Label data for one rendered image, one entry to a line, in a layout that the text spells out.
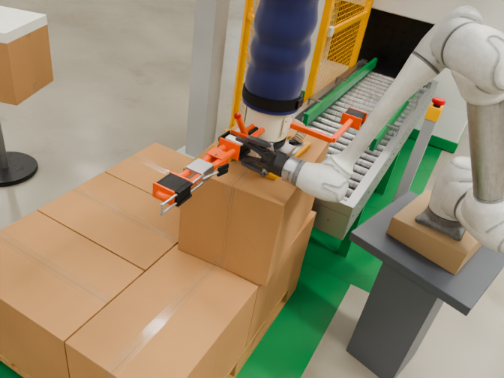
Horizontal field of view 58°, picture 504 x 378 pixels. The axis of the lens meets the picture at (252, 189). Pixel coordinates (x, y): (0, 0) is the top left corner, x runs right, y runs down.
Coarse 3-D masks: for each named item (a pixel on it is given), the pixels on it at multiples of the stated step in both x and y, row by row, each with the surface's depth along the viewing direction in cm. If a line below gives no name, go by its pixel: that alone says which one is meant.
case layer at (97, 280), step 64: (128, 192) 216; (0, 256) 173; (64, 256) 177; (128, 256) 182; (192, 256) 187; (0, 320) 166; (64, 320) 154; (128, 320) 158; (192, 320) 161; (256, 320) 200
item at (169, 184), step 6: (168, 174) 135; (174, 174) 135; (162, 180) 132; (168, 180) 132; (174, 180) 133; (180, 180) 133; (186, 180) 133; (156, 186) 130; (162, 186) 129; (168, 186) 130; (174, 186) 130; (180, 186) 131; (168, 192) 129; (174, 192) 128; (156, 198) 132; (174, 198) 129
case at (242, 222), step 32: (192, 160) 171; (320, 160) 197; (192, 192) 171; (224, 192) 164; (256, 192) 161; (288, 192) 163; (192, 224) 179; (224, 224) 172; (256, 224) 165; (288, 224) 178; (224, 256) 180; (256, 256) 173
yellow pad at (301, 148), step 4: (292, 136) 195; (288, 140) 190; (292, 140) 186; (292, 144) 185; (296, 144) 189; (300, 144) 189; (304, 144) 190; (308, 144) 192; (296, 148) 186; (300, 148) 187; (304, 148) 188; (292, 152) 183; (296, 152) 184; (300, 152) 185; (296, 156) 182; (256, 164) 172; (268, 172) 169; (268, 176) 169; (272, 176) 168; (276, 176) 168
